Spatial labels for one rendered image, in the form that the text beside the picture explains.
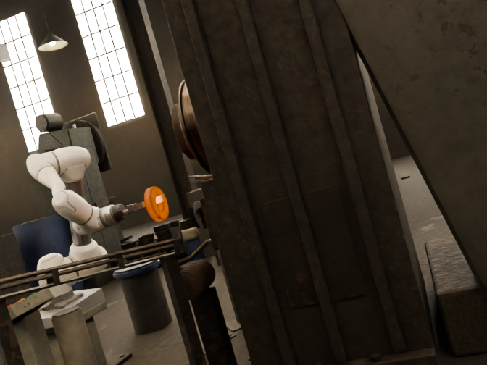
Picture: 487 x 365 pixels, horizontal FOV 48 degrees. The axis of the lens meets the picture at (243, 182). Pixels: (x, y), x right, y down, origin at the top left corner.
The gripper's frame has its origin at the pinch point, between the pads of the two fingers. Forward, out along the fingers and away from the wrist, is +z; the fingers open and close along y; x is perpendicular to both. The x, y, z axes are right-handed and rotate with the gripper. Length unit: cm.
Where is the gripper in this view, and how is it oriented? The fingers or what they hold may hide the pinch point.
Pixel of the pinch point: (155, 200)
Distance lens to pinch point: 243.1
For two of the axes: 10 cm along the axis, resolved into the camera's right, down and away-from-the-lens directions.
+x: -3.3, -9.5, -0.3
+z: 9.1, -3.0, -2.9
